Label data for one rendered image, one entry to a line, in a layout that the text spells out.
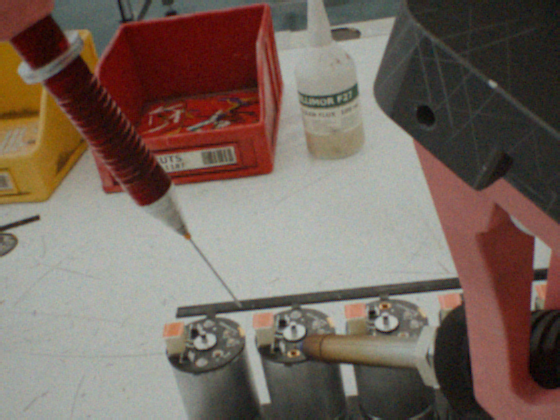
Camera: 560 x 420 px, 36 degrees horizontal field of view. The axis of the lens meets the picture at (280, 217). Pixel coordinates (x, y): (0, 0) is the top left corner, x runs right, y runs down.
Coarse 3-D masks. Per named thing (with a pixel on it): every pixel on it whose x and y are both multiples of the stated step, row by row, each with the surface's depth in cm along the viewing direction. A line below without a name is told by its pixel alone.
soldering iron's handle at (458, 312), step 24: (456, 312) 19; (552, 312) 17; (456, 336) 18; (552, 336) 16; (456, 360) 18; (528, 360) 17; (552, 360) 16; (456, 384) 18; (552, 384) 16; (480, 408) 18
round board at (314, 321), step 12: (288, 312) 27; (300, 312) 27; (312, 312) 27; (276, 324) 27; (288, 324) 27; (300, 324) 27; (312, 324) 27; (324, 324) 27; (264, 348) 26; (276, 348) 26; (288, 348) 26; (276, 360) 26; (288, 360) 25; (300, 360) 25
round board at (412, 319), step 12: (384, 300) 27; (396, 300) 27; (372, 312) 27; (384, 312) 27; (396, 312) 26; (408, 312) 26; (420, 312) 26; (348, 324) 26; (372, 324) 26; (408, 324) 26; (420, 324) 26; (408, 336) 25
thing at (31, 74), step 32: (32, 32) 19; (64, 32) 20; (32, 64) 19; (64, 64) 19; (64, 96) 19; (96, 96) 20; (96, 128) 20; (128, 128) 21; (128, 160) 21; (128, 192) 21; (160, 192) 21
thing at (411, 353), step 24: (312, 336) 24; (336, 336) 23; (360, 336) 22; (384, 336) 22; (432, 336) 20; (312, 360) 24; (336, 360) 23; (360, 360) 22; (384, 360) 21; (408, 360) 20; (432, 360) 19; (432, 384) 20
